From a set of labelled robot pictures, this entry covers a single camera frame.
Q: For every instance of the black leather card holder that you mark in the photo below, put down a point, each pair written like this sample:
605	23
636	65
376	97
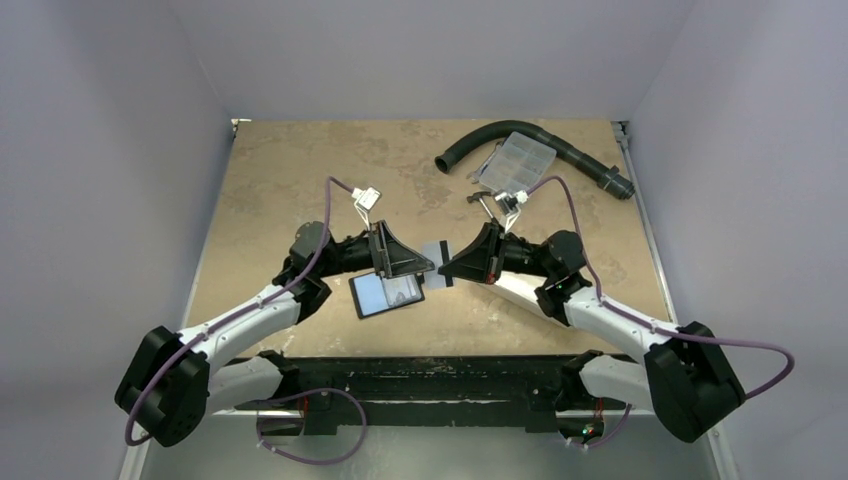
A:
374	295

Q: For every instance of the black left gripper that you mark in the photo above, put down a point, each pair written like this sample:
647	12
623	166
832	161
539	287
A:
395	259

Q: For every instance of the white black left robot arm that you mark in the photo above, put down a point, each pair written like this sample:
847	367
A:
166	388

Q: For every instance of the clear plastic compartment box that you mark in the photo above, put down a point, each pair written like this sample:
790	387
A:
521	162

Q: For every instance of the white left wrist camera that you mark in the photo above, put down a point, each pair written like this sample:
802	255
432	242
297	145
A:
365	199

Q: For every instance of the small black-handled hammer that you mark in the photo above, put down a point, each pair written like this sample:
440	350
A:
483	199

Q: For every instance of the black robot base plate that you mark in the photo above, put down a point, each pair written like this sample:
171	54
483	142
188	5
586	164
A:
475	391

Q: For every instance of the white magnetic stripe card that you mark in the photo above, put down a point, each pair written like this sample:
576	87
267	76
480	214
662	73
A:
439	253

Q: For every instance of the aluminium frame rail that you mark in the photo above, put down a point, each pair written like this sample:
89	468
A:
605	442

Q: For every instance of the silver open-end wrench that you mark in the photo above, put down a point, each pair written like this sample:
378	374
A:
476	175

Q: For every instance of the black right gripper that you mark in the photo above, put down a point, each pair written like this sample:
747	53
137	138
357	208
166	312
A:
495	254

